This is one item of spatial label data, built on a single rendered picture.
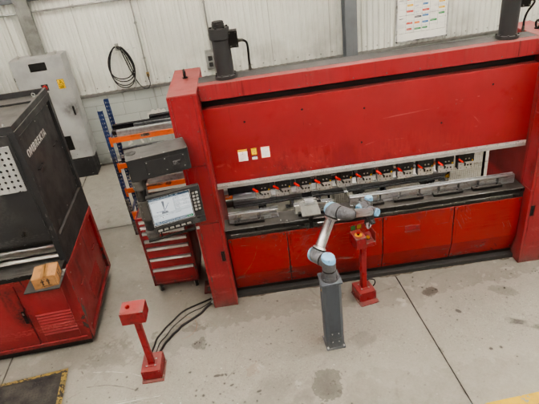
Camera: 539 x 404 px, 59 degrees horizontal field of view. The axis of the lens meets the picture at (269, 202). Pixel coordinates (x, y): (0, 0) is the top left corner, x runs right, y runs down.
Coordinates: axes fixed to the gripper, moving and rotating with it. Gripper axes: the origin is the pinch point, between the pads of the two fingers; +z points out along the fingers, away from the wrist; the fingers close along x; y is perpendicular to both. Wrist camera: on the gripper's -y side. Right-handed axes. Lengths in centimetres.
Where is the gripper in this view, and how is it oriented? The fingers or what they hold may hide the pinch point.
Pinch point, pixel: (368, 228)
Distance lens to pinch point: 460.8
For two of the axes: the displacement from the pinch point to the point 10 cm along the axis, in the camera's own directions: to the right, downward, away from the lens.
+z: 0.9, 8.1, 5.8
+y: -2.8, -5.3, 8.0
